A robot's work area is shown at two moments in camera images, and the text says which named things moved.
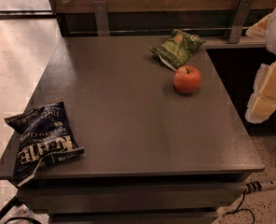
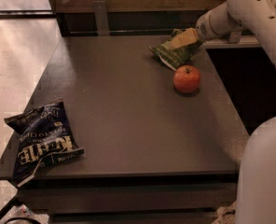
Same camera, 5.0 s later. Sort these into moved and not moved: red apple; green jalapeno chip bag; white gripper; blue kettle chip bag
Moved: white gripper
Not moved: red apple; green jalapeno chip bag; blue kettle chip bag
